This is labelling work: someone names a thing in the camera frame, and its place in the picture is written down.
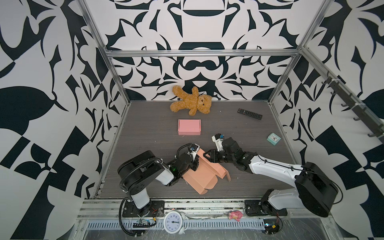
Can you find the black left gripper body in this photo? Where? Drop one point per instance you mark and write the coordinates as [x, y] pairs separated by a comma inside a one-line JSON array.
[[193, 166]]

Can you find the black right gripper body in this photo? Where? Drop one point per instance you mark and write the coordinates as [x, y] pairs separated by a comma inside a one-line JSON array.
[[223, 157]]

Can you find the peach cardboard box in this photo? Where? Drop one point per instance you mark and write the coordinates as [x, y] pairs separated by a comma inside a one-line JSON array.
[[206, 176]]

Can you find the pink cardboard box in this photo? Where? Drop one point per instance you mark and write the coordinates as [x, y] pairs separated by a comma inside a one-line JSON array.
[[189, 127]]

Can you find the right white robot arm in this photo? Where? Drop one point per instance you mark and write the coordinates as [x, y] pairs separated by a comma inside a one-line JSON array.
[[310, 188]]

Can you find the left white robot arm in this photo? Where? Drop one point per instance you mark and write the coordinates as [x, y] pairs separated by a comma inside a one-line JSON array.
[[137, 173]]

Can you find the black remote control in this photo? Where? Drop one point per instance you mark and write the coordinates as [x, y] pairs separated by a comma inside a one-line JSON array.
[[250, 114]]

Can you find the small teal alarm clock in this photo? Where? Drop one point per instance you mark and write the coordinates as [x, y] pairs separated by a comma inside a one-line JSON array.
[[273, 139]]

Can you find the brown teddy bear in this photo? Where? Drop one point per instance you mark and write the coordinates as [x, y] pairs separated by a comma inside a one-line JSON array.
[[192, 102]]

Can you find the white round alarm clock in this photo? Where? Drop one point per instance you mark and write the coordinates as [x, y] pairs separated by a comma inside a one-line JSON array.
[[176, 222]]

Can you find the small pink toy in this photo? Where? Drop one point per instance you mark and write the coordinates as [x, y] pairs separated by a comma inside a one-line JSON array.
[[235, 215]]

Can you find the green circuit board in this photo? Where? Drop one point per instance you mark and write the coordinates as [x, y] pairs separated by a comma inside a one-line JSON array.
[[271, 227]]

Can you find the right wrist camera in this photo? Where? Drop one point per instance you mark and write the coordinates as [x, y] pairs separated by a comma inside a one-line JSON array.
[[218, 140]]

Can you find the white slotted cable duct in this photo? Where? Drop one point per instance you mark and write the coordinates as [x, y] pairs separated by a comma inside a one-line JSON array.
[[206, 224]]

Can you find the grey wall hook rail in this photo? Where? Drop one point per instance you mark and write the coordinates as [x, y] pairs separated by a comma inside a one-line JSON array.
[[361, 110]]

